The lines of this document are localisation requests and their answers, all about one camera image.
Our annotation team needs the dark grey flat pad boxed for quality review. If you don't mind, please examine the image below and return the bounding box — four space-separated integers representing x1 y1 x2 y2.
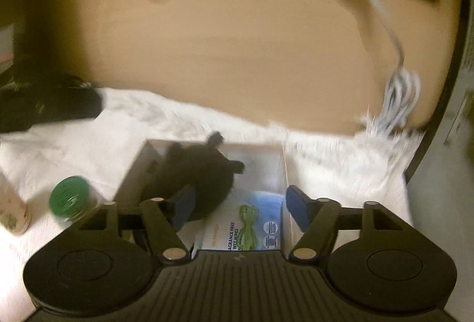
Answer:
0 73 105 134

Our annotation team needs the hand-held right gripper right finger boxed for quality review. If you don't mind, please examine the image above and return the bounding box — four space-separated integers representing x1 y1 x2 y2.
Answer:
285 185 409 264

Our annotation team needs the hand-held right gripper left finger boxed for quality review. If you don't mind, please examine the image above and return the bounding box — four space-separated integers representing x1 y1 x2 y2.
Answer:
76 184 198 264

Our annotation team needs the white furry blanket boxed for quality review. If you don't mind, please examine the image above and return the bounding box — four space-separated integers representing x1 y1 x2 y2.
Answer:
0 87 426 308

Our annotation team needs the green lid jar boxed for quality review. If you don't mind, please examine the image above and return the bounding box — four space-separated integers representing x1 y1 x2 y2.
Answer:
49 176 99 230

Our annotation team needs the beige bottle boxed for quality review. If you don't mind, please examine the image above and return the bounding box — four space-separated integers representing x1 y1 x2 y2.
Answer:
0 173 32 236

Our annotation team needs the white cardboard box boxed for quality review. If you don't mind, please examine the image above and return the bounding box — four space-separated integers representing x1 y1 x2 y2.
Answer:
113 139 309 259

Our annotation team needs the wet wipes pack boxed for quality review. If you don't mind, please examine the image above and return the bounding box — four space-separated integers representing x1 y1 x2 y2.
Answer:
193 144 286 252

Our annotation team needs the black plush toy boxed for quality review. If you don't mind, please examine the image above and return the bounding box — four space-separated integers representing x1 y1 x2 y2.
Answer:
142 133 247 223

